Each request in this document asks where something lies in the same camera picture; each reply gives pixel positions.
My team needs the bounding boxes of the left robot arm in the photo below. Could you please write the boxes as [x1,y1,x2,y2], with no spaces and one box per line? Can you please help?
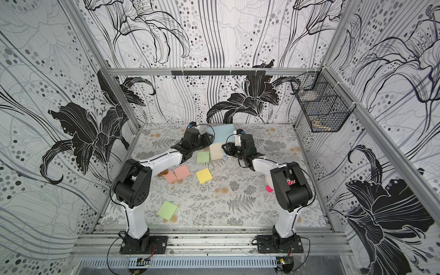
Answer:
[111,126,215,241]

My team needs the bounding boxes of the pink sticky notes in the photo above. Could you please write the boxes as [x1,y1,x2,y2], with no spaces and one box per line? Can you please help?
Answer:
[163,170,178,184]
[174,165,190,181]

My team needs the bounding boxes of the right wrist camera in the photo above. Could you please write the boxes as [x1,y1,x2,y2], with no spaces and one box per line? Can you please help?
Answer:
[234,129,245,146]

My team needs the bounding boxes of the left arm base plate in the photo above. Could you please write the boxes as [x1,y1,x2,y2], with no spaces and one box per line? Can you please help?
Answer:
[120,235,168,255]

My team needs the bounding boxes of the white slotted cable duct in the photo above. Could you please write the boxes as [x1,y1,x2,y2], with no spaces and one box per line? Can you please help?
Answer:
[80,256,277,269]

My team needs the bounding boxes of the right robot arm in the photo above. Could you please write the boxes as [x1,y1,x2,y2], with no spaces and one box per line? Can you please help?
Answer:
[222,134,314,245]

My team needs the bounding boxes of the green sticky notes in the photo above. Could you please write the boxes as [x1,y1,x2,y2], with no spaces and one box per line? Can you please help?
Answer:
[197,151,210,163]
[158,201,178,221]

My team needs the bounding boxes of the black wire basket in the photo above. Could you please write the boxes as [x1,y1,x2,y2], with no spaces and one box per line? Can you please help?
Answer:
[290,68,352,133]

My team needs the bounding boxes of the pink striped plush toy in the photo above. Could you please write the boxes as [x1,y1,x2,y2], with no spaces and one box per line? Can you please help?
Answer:
[265,169,299,193]

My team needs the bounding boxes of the yellow sticky notes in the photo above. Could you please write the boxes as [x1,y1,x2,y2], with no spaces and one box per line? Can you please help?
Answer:
[196,168,213,184]

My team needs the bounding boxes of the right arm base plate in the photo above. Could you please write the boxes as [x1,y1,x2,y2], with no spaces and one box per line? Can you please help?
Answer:
[252,234,304,254]

